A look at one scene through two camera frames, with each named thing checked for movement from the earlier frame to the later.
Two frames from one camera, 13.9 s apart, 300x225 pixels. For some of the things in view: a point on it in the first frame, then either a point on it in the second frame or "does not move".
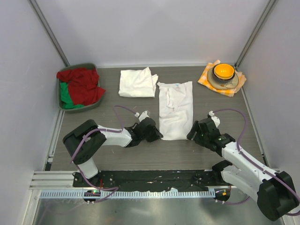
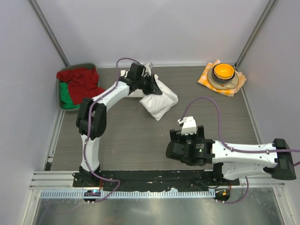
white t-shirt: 176,114 -> 158,105
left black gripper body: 151,136 -> 145,84
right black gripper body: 202,138 -> 176,136
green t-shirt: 66,98 does not move
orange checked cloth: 203,80 does not move
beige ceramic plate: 228,85 does not move
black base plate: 131,180 does not move
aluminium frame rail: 53,180 does not move
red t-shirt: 83,85 does not move
